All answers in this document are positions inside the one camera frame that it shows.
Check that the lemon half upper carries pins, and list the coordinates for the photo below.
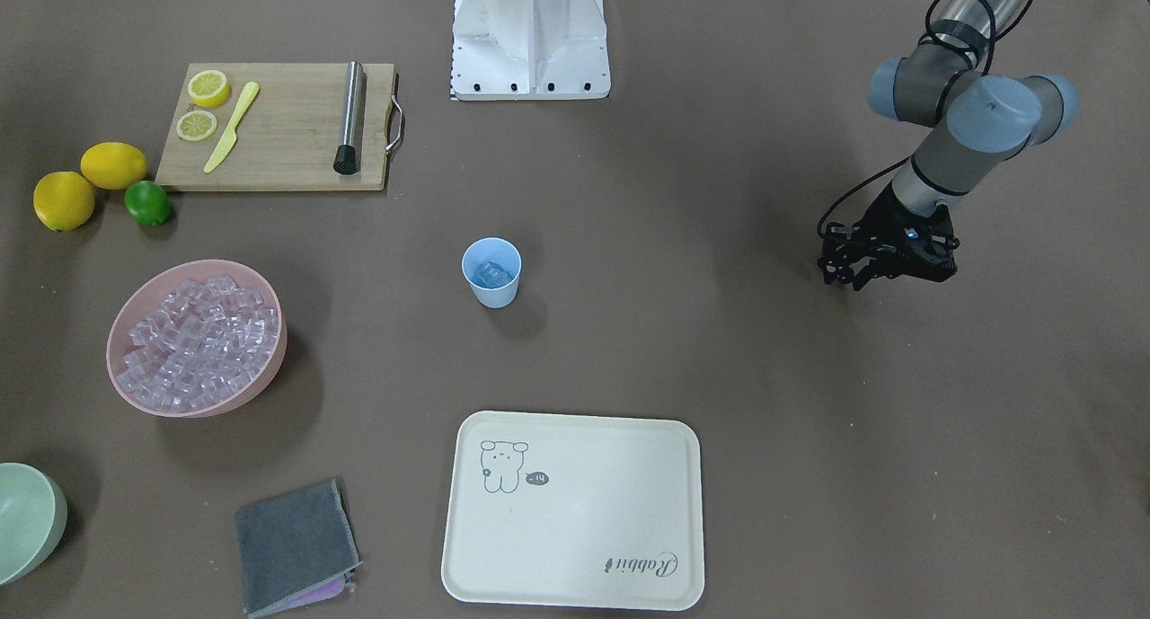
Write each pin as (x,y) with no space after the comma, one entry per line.
(209,88)

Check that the clear ice cube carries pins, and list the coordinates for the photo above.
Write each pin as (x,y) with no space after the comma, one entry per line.
(498,277)
(479,275)

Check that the cream rabbit tray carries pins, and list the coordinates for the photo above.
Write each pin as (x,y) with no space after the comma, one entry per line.
(569,510)

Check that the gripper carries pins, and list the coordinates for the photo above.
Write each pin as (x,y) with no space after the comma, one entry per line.
(885,216)

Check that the lemon slice lower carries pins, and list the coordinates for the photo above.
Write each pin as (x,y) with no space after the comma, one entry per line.
(196,126)

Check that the pink bowl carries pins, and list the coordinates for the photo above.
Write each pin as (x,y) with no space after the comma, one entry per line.
(126,376)

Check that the green lime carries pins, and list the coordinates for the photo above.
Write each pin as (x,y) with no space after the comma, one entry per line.
(148,203)

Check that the mint green bowl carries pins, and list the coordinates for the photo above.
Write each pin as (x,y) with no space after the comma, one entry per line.
(33,518)

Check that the pile of clear ice cubes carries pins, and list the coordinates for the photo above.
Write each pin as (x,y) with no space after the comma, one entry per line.
(198,345)

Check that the yellow plastic knife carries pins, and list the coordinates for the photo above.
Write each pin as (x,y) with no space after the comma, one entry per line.
(229,137)

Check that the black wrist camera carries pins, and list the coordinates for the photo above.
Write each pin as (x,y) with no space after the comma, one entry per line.
(923,253)

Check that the light blue plastic cup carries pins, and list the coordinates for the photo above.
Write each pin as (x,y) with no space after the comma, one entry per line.
(500,251)

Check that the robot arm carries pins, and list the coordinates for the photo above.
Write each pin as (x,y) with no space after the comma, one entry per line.
(976,120)

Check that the bamboo cutting board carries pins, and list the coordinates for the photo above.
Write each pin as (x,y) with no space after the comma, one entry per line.
(288,138)

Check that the steel muddler black tip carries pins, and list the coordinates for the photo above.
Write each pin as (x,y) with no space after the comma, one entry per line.
(347,158)

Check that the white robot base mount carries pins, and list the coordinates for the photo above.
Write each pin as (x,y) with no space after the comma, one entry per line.
(529,50)

